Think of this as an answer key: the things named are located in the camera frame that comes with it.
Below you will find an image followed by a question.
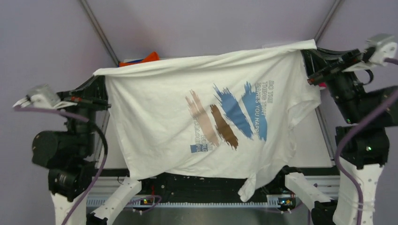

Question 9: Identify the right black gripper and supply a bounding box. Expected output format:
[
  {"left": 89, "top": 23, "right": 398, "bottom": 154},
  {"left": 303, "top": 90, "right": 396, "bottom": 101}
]
[{"left": 299, "top": 42, "right": 362, "bottom": 121}]

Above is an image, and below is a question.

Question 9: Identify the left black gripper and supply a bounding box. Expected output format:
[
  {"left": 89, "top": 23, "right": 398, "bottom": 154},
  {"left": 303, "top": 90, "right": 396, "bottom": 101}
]
[{"left": 55, "top": 70, "right": 113, "bottom": 153}]

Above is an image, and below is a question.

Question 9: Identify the white printed t-shirt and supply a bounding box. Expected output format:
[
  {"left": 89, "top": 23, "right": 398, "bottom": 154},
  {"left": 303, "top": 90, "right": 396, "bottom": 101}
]
[{"left": 94, "top": 40, "right": 321, "bottom": 202}]

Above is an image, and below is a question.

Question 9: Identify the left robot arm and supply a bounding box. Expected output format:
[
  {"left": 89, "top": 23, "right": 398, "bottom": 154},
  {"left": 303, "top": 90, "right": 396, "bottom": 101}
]
[{"left": 13, "top": 76, "right": 151, "bottom": 225}]

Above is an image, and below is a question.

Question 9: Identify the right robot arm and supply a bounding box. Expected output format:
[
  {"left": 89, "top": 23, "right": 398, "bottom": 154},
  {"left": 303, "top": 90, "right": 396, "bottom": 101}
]
[{"left": 275, "top": 33, "right": 398, "bottom": 225}]

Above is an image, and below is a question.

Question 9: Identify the pink crumpled t-shirt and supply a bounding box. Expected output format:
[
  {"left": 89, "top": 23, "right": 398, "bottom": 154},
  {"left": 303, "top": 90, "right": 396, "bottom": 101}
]
[{"left": 318, "top": 82, "right": 327, "bottom": 90}]

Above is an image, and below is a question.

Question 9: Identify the orange folded t-shirt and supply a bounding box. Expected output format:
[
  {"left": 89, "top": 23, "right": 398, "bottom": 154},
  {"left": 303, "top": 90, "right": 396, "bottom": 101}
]
[{"left": 118, "top": 52, "right": 160, "bottom": 67}]

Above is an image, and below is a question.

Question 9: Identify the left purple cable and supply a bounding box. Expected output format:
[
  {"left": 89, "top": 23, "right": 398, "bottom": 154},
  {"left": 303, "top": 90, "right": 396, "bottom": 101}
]
[{"left": 14, "top": 105, "right": 162, "bottom": 225}]

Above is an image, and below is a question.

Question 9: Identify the purple cable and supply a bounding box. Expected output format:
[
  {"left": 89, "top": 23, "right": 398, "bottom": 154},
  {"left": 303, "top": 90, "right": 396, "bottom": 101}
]
[
  {"left": 14, "top": 105, "right": 162, "bottom": 225},
  {"left": 306, "top": 57, "right": 398, "bottom": 225}
]

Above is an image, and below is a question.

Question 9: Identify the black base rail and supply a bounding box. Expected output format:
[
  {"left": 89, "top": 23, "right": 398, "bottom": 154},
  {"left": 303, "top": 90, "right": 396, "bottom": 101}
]
[{"left": 102, "top": 167, "right": 340, "bottom": 206}]

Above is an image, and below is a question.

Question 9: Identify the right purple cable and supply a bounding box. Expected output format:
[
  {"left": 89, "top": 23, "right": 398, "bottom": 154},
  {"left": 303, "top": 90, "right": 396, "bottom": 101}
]
[{"left": 306, "top": 57, "right": 398, "bottom": 225}]

